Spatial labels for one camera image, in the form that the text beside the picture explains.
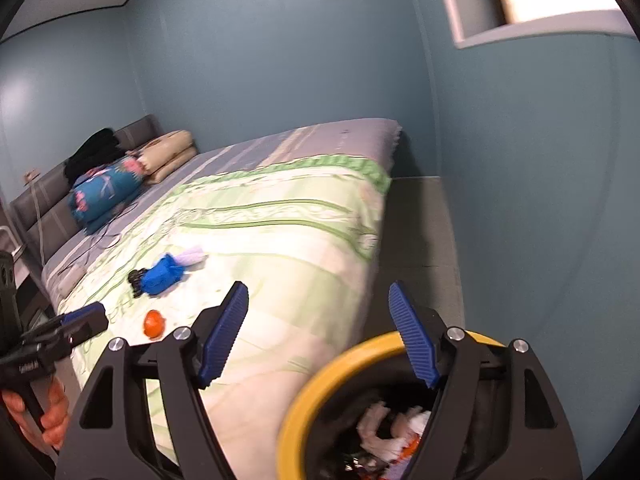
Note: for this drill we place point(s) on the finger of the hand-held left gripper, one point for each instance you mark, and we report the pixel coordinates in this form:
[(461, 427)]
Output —
[(85, 317)]

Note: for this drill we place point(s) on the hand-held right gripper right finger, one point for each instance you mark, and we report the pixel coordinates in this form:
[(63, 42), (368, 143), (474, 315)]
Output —
[(414, 337)]

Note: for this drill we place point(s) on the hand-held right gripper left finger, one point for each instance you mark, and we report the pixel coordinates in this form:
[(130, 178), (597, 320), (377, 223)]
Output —
[(220, 340)]

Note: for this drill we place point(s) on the white tissues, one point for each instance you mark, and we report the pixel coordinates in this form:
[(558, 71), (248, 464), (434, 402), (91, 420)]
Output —
[(380, 425)]

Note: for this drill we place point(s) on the yellow rimmed trash bin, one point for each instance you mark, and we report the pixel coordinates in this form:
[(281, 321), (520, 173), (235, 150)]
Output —
[(320, 385)]

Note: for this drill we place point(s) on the person's left forearm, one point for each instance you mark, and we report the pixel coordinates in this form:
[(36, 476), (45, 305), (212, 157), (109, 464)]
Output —
[(35, 462)]

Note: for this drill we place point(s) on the person's left hand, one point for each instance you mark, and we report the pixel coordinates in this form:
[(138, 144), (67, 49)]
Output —
[(55, 420)]

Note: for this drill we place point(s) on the dark bedside table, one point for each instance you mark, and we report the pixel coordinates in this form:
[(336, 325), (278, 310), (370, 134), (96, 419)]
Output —
[(32, 292)]

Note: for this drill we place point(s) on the black crumpled item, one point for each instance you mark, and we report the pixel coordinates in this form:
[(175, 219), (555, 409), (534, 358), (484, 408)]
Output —
[(136, 279)]

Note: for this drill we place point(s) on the blue cloth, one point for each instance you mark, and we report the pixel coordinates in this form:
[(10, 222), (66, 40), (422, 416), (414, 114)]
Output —
[(160, 275)]

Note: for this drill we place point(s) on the lavender cloth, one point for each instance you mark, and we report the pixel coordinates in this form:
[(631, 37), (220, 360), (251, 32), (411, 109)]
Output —
[(192, 256)]

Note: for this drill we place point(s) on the grey padded headboard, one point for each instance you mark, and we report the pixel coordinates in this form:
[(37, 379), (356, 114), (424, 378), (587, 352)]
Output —
[(45, 210)]

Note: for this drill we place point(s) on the green floral blanket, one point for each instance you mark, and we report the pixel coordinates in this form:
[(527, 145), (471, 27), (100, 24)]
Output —
[(280, 240)]

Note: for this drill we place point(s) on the blue floral folded quilt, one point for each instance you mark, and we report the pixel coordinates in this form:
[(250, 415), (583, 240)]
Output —
[(102, 192)]

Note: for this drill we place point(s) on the black clothes pile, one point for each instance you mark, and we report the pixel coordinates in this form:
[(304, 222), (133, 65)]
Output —
[(95, 152)]

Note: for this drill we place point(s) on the beige folded quilt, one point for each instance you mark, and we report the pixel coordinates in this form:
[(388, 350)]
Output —
[(167, 152)]

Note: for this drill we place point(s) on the bed with grey striped sheet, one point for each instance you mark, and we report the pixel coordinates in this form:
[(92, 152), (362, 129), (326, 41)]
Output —
[(280, 147)]

